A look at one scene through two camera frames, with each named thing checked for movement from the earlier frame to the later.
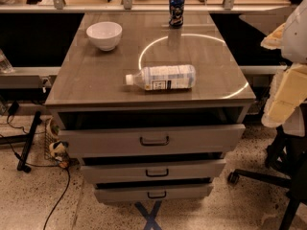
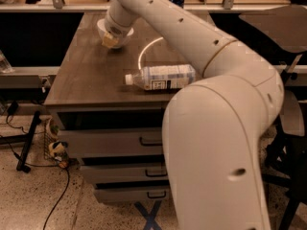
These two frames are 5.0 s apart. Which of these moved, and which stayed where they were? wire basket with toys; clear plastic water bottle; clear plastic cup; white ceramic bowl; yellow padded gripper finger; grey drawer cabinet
Moved: yellow padded gripper finger; white ceramic bowl
Stayed: grey drawer cabinet; wire basket with toys; clear plastic water bottle; clear plastic cup
